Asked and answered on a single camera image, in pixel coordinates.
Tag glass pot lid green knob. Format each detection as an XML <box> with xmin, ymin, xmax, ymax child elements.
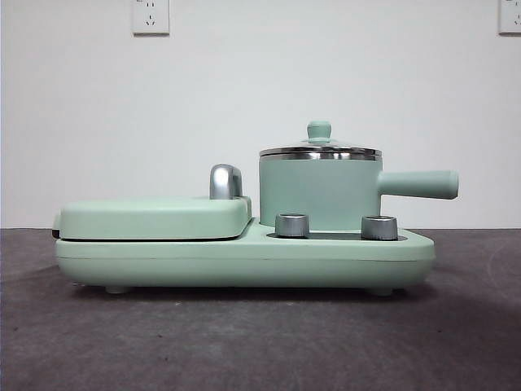
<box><xmin>260</xmin><ymin>119</ymin><xmax>383</xmax><ymax>158</ymax></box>

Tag mint green hinged griddle lid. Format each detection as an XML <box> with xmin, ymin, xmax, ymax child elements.
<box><xmin>52</xmin><ymin>194</ymin><xmax>253</xmax><ymax>242</ymax></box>

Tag silver control knob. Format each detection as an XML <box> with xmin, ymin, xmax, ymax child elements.
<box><xmin>360</xmin><ymin>214</ymin><xmax>398</xmax><ymax>240</ymax></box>
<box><xmin>274</xmin><ymin>213</ymin><xmax>309</xmax><ymax>238</ymax></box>

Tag mint green breakfast maker base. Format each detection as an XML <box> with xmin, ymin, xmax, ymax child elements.
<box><xmin>55</xmin><ymin>215</ymin><xmax>436</xmax><ymax>297</ymax></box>

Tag silver griddle lid handle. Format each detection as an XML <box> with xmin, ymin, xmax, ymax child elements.
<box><xmin>208</xmin><ymin>163</ymin><xmax>245</xmax><ymax>200</ymax></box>

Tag mint green pot with handle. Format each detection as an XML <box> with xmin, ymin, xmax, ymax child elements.
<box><xmin>258</xmin><ymin>151</ymin><xmax>460</xmax><ymax>231</ymax></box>

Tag white wall socket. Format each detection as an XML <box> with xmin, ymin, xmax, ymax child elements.
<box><xmin>130</xmin><ymin>0</ymin><xmax>170</xmax><ymax>37</ymax></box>
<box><xmin>498</xmin><ymin>0</ymin><xmax>521</xmax><ymax>36</ymax></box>

